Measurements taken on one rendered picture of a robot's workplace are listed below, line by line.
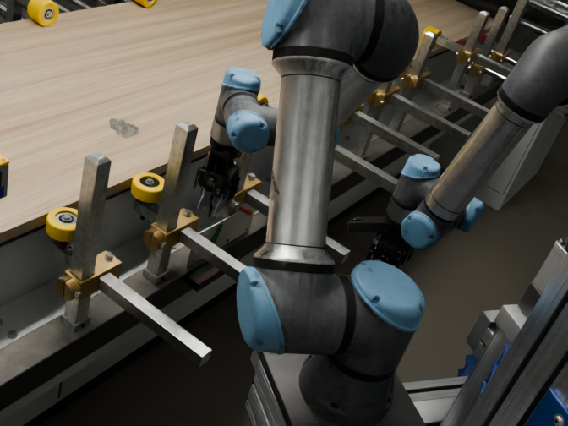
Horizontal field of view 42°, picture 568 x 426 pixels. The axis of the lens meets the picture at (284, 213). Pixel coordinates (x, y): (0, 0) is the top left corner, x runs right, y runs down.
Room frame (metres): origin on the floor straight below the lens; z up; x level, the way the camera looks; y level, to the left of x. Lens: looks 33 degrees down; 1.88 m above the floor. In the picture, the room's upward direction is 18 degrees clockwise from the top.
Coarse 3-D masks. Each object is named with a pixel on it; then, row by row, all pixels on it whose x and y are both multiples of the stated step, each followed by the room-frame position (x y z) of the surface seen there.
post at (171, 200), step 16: (176, 128) 1.35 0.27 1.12; (192, 128) 1.35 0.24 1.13; (176, 144) 1.34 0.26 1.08; (192, 144) 1.36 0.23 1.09; (176, 160) 1.34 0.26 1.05; (176, 176) 1.34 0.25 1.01; (176, 192) 1.34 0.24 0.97; (160, 208) 1.35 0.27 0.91; (176, 208) 1.35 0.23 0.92; (160, 224) 1.34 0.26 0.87; (176, 224) 1.36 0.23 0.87; (160, 256) 1.33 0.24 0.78; (160, 272) 1.34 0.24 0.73
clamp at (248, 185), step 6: (246, 180) 1.63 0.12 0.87; (258, 180) 1.65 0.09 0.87; (246, 186) 1.61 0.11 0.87; (252, 186) 1.62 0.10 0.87; (258, 186) 1.64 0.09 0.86; (240, 192) 1.57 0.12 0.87; (246, 192) 1.59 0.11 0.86; (216, 198) 1.55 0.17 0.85; (234, 198) 1.55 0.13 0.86; (240, 198) 1.58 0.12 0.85; (240, 204) 1.58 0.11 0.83
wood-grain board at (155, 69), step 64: (192, 0) 2.70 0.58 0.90; (256, 0) 2.93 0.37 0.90; (0, 64) 1.76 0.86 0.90; (64, 64) 1.88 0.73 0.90; (128, 64) 2.01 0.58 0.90; (192, 64) 2.15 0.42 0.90; (256, 64) 2.31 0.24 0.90; (0, 128) 1.46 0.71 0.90; (64, 128) 1.55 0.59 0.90; (64, 192) 1.30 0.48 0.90
